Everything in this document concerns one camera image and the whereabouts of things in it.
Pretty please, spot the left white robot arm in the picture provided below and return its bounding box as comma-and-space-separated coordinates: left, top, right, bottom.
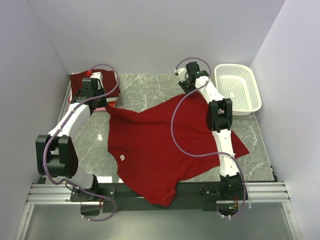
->
35, 72, 107, 201

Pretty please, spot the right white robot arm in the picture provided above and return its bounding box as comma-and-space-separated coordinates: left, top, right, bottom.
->
170, 61, 246, 200

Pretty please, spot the folded pink t-shirt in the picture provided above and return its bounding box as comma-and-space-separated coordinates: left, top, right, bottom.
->
67, 102, 116, 114

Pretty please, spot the folded orange-red t-shirt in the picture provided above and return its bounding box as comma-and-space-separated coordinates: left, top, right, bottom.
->
108, 101, 116, 107

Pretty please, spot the white perforated plastic basket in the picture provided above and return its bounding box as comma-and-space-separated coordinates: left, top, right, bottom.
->
214, 64, 262, 116

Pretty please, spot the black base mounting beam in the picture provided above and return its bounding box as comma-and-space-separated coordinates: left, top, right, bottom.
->
69, 181, 251, 214

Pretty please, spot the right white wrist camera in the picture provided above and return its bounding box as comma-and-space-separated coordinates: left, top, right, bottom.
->
174, 67, 188, 82

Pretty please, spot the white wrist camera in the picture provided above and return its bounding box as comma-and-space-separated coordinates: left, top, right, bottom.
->
174, 67, 188, 82
86, 70, 104, 90

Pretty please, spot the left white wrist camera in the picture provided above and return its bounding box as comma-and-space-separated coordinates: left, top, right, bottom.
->
86, 70, 104, 90

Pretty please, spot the aluminium extrusion rail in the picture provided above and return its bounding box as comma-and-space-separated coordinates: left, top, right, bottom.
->
26, 182, 291, 205

